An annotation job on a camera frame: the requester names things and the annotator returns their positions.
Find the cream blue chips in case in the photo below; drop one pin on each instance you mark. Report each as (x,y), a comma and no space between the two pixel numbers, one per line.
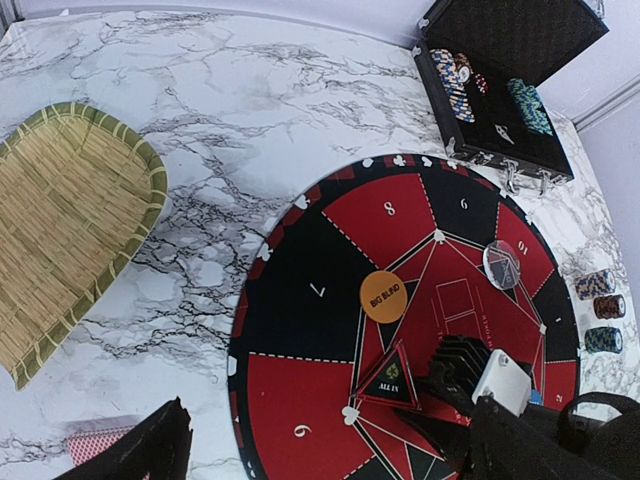
(453,81)

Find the black triangular all-in marker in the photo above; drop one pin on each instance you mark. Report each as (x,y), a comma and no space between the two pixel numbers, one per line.
(390,381)

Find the blue small blind button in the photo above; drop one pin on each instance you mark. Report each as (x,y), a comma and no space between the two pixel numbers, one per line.
(536,398)

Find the black chip carrying case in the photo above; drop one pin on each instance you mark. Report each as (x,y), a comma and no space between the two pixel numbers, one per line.
(500,40)

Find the blue green 50 chip stack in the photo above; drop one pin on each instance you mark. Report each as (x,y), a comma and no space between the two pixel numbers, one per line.
(604,339)

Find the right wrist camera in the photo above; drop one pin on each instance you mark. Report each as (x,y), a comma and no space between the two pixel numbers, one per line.
(504,381)

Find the round red black poker mat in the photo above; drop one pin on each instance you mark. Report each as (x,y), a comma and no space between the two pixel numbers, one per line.
(350,296)

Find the teal chips in case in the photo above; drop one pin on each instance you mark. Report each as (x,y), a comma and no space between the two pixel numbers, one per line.
(529,107)

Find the blue cream 10 chip stack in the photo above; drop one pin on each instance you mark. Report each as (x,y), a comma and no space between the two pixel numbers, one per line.
(595,284)

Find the red dice in case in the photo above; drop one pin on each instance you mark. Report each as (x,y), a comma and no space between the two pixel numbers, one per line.
(481,83)

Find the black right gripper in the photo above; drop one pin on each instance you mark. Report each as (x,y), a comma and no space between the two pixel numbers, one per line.
(454,373)

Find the woven bamboo tray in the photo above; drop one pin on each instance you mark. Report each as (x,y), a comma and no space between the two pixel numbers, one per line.
(81,192)

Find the black orange 100 chip stack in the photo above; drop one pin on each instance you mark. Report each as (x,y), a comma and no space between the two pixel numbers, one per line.
(609,307)

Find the red playing card deck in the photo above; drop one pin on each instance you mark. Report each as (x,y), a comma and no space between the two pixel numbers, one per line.
(84,446)

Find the orange big blind button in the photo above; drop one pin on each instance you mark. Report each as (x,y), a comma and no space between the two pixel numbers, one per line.
(383,297)

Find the clear acrylic dealer button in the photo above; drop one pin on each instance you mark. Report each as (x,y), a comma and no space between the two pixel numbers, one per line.
(501,264)

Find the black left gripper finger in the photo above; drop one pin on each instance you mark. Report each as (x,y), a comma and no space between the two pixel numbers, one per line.
(158,448)

